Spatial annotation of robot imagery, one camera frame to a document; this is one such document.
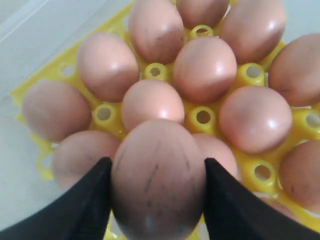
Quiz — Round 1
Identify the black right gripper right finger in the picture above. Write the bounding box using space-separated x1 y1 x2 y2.
203 158 320 240

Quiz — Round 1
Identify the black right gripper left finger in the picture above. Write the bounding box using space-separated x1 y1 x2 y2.
0 157 112 240

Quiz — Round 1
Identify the brown egg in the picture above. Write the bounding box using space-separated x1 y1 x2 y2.
259 196 301 223
51 130 121 190
76 32 140 103
111 119 206 240
219 0 287 64
172 36 237 105
268 33 320 107
279 139 320 214
128 0 184 65
121 78 185 132
176 0 230 29
22 80 92 143
218 85 293 155
192 133 240 180

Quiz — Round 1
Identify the yellow plastic egg tray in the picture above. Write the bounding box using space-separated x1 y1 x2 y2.
10 2 320 232

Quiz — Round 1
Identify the clear plastic container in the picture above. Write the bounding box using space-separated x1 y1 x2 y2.
0 0 141 106

